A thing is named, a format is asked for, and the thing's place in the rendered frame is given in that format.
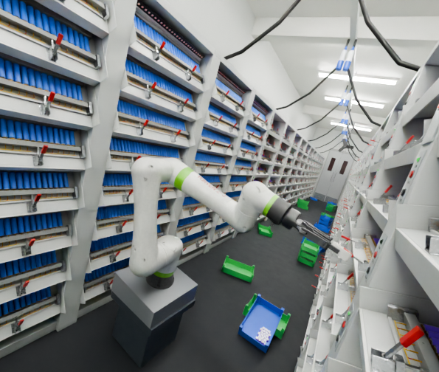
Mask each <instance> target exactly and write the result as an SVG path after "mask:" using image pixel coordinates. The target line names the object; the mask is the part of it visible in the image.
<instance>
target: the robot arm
mask: <svg viewBox="0 0 439 372"><path fill-rule="evenodd" d="M131 176H132V182H133V190H134V231H133V240H132V246H131V255H130V259H129V267H130V270H131V271H132V273H133V274H134V275H136V276H138V277H141V278H144V277H146V281H147V283H148V285H150V286H151V287H153V288H155V289H168V288H170V287H171V286H172V285H173V282H174V276H173V273H174V272H175V270H176V267H177V264H178V262H179V258H180V255H181V253H182V248H183V243H182V241H181V240H180V239H179V238H177V237H176V236H173V235H164V236H162V237H161V238H158V239H157V209H158V199H159V187H160V184H161V183H162V182H168V183H169V184H171V185H172V186H174V187H175V188H177V189H178V190H180V191H181V192H183V193H185V194H187V195H188V196H190V197H192V198H194V199H195V200H197V201H198V202H201V203H202V204H203V205H205V206H206V207H208V208H209V209H211V210H212V211H213V212H214V213H216V214H217V215H219V216H220V217H221V218H222V219H223V220H225V221H226V222H227V223H228V224H229V225H230V226H231V227H232V228H233V229H235V230H236V231H238V232H240V233H247V232H249V231H250V230H252V229H253V228H254V226H255V223H256V221H257V218H258V216H259V215H260V213H261V214H263V215H264V216H265V217H267V218H269V219H270V221H272V224H271V225H272V226H274V224H277V225H280V224H281V223H282V225H283V226H284V227H285V228H287V229H288V230H290V229H291V228H292V227H294V228H295V229H297V231H298V233H299V234H300V235H302V236H304V237H306V238H307V239H309V240H311V241H313V242H314V243H315V244H317V245H319V246H321V247H322V248H323V249H325V250H327V249H328V250H330V251H331V252H332V253H334V254H335V255H337V256H339V257H340V258H341V259H342V260H344V261H346V262H348V260H349V259H350V257H351V256H352V254H350V251H349V252H348V251H346V250H345V249H343V248H344V247H342V246H341V245H339V244H337V243H336V242H335V241H333V238H330V237H329V236H327V235H326V234H324V233H323V232H322V231H320V230H318V229H317V228H316V227H315V226H313V225H312V224H311V223H309V222H308V221H305V220H304V221H303V220H301V219H299V217H300V215H301V213H300V212H299V211H297V210H295V209H294V208H292V204H290V203H288V201H289V200H287V201H286V200H284V199H282V198H280V197H279V196H278V195H276V194H275V193H273V192H271V191H270V189H268V188H267V186H265V185H264V184H263V183H261V182H256V181H253V182H249V183H247V184H246V185H245V186H244V187H243V189H242V191H241V195H240V198H239V200H238V202H236V201H234V200H232V199H231V198H230V197H228V196H227V195H225V194H224V193H222V192H221V191H219V190H218V189H216V188H215V187H213V186H212V185H211V184H210V183H209V182H207V181H206V180H205V179H204V178H202V177H201V176H200V175H199V174H198V173H196V172H195V171H194V170H192V169H191V168H189V167H188V166H187V165H185V164H184V163H183V162H181V161H180V160H178V159H176V158H164V159H158V158H151V157H142V158H139V159H138V160H137V161H135V163H134V164H133V165H132V168H131Z"/></svg>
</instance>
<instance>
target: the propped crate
mask: <svg viewBox="0 0 439 372"><path fill-rule="evenodd" d="M260 296H261V294H258V296H257V298H256V300H255V302H254V303H253V305H252V307H251V309H250V310H249V312H248V314H247V315H246V317H245V319H244V320H243V322H242V324H241V325H240V327H239V330H238V334H240V335H241V336H242V337H243V338H245V339H246V340H248V341H249V342H251V344H253V345H255V346H256V347H257V348H259V349H260V350H261V351H263V352H264V353H266V352H267V349H268V347H269V345H270V342H271V341H272V337H273V336H274V333H275V331H276V329H277V326H278V324H279V322H280V319H281V317H282V315H283V312H284V308H281V309H279V308H278V307H276V306H274V305H273V304H271V303H270V302H268V301H266V300H264V299H263V298H262V297H260ZM262 327H265V329H266V328H267V329H268V330H270V334H271V336H270V339H269V341H268V342H266V344H265V346H264V345H262V344H261V343H259V342H258V341H257V340H256V339H255V338H256V336H257V333H258V332H259V330H260V328H262Z"/></svg>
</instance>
